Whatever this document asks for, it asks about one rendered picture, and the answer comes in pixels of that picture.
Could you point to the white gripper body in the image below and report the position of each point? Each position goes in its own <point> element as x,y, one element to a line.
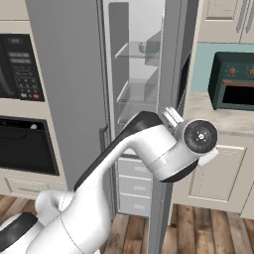
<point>172,117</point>

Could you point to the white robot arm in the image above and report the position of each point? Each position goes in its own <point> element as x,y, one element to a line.
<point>99,185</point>

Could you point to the glass fridge shelf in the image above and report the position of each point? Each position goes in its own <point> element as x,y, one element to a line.
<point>135,53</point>
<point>139,92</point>
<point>127,114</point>

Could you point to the grey fridge door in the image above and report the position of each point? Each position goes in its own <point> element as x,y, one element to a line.
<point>170,66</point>

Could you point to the white fridge drawer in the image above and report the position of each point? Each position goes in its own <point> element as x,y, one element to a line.
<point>134,205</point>
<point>134,187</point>
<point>134,168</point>

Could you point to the grey fridge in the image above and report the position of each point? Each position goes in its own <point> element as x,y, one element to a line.
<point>140,20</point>

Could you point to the grey freezer door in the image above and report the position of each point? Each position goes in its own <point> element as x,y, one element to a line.
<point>69,82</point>

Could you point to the dark green toaster oven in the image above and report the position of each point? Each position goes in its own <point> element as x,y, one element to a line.
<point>231,82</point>

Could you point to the teal container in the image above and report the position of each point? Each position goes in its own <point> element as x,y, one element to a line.
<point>144,47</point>

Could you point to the beige base cupboard door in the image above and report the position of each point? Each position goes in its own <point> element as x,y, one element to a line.
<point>221,178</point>

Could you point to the beige base cupboard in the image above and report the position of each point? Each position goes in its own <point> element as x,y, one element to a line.
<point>185,195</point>

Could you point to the black built-in oven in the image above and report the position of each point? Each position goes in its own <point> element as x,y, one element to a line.
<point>23,145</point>

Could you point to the beige drawer front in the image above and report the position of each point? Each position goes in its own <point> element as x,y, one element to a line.
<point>29,187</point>

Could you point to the beige tall oven cupboard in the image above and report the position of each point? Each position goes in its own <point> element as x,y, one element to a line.
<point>13,107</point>

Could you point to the black microwave oven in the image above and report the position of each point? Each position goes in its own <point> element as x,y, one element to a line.
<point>20,66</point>

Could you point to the beige wall cupboard door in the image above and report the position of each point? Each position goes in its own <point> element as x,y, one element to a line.
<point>251,36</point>
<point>221,20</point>

